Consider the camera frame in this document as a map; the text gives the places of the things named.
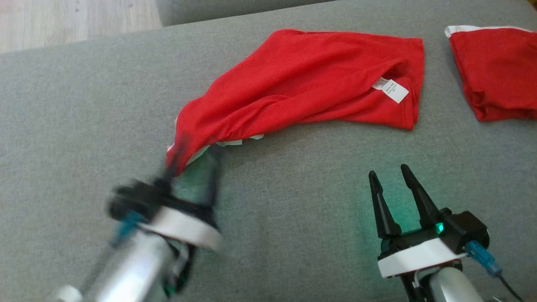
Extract blue-plug left camera cable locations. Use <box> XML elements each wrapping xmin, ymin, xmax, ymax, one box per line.
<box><xmin>110</xmin><ymin>211</ymin><xmax>145</xmax><ymax>249</ymax></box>

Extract blue-plug right camera cable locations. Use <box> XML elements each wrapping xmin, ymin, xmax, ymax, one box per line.
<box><xmin>466</xmin><ymin>240</ymin><xmax>525</xmax><ymax>302</ymax></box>

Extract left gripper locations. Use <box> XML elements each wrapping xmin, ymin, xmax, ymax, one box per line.
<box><xmin>138</xmin><ymin>133</ymin><xmax>226</xmax><ymax>252</ymax></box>

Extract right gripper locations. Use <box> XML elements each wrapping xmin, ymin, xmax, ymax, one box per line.
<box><xmin>368</xmin><ymin>164</ymin><xmax>467</xmax><ymax>279</ymax></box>

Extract grey sofa cushion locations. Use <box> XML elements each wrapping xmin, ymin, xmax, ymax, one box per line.
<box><xmin>155</xmin><ymin>0</ymin><xmax>336</xmax><ymax>27</ymax></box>

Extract blue-plug camera cable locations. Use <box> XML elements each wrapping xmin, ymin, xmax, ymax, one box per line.
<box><xmin>466</xmin><ymin>240</ymin><xmax>525</xmax><ymax>302</ymax></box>
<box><xmin>110</xmin><ymin>211</ymin><xmax>145</xmax><ymax>249</ymax></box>

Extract grey fabric sofa seat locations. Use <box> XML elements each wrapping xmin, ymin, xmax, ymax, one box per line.
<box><xmin>0</xmin><ymin>0</ymin><xmax>537</xmax><ymax>302</ymax></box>

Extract red shorts with white band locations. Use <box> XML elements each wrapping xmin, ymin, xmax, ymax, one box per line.
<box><xmin>445</xmin><ymin>25</ymin><xmax>537</xmax><ymax>122</ymax></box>

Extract red jersey with striped trim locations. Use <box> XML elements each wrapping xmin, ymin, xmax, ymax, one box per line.
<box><xmin>166</xmin><ymin>29</ymin><xmax>425</xmax><ymax>177</ymax></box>

